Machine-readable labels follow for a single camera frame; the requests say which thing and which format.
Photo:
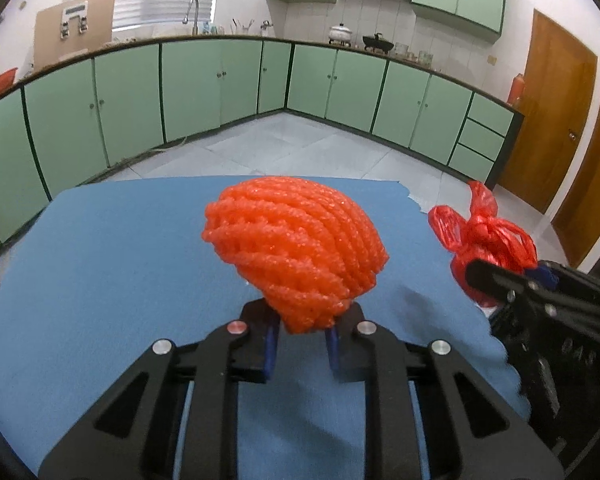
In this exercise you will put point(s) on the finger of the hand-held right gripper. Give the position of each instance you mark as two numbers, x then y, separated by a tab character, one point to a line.
542	276
495	280

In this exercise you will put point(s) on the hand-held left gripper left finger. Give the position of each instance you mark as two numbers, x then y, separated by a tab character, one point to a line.
270	355

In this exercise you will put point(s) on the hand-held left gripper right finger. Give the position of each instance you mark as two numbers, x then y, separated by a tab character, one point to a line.
332	352

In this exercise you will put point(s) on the red plastic bag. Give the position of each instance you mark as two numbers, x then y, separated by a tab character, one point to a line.
485	240

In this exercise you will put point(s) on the orange foam fruit net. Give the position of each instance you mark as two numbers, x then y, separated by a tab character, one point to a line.
295	245

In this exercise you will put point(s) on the brown wooden door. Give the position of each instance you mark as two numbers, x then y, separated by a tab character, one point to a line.
595	170
545	110

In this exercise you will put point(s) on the blue felt table mat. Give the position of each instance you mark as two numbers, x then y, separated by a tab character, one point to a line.
105	285

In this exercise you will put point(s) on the red thermos flask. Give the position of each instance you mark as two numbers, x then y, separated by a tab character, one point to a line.
516	90

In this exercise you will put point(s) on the glass jar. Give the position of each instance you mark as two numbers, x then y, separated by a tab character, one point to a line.
425	57
402	50

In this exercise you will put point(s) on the black wok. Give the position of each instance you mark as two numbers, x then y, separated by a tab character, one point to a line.
377	44

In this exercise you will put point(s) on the white cooking pot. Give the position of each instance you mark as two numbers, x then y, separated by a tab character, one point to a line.
340	35

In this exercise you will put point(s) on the green base cabinet run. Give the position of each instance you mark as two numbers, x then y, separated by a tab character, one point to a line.
130	95

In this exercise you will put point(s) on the utensil holder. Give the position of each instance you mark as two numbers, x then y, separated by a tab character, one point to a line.
241	27

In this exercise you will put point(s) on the steel kitchen faucet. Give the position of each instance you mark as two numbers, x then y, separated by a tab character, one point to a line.
196	10

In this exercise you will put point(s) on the brown cardboard sheet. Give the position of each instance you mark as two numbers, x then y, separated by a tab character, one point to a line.
50	45

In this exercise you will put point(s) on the white metal bracket set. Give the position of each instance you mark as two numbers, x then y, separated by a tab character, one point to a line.
75	17

